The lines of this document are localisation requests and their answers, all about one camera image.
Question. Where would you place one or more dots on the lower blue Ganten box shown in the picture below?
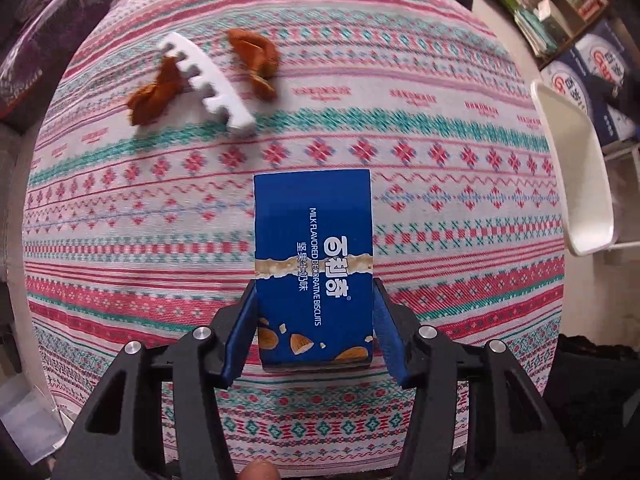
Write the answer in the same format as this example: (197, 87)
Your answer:
(572, 78)

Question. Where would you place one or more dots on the blue biscuit box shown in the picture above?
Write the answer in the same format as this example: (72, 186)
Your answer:
(314, 268)

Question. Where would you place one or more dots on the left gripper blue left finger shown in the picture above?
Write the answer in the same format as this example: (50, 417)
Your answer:
(237, 328)

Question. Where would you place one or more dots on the purple patterned bed quilt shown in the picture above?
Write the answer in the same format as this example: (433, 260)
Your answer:
(75, 10)

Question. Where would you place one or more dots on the operator fingertip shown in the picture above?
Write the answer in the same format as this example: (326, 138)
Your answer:
(259, 470)

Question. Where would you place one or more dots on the blue ganten box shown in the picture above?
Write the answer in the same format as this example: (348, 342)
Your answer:
(572, 78)
(601, 59)

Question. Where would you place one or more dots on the white foam comb strip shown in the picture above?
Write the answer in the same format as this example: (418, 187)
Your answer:
(219, 98)

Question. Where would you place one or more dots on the upper blue Ganten box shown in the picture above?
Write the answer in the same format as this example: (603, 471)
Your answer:
(601, 59)

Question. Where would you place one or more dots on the wooden bookshelf with books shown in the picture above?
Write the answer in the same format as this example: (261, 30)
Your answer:
(552, 27)

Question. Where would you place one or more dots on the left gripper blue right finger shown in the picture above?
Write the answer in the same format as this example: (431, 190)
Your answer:
(394, 326)

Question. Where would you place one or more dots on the orange peel piece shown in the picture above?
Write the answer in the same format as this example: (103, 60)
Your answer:
(260, 56)
(149, 102)

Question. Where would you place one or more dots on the patterned pink tablecloth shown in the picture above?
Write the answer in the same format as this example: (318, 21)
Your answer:
(306, 147)

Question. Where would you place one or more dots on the cream plastic trash bin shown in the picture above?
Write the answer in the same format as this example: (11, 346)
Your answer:
(580, 166)

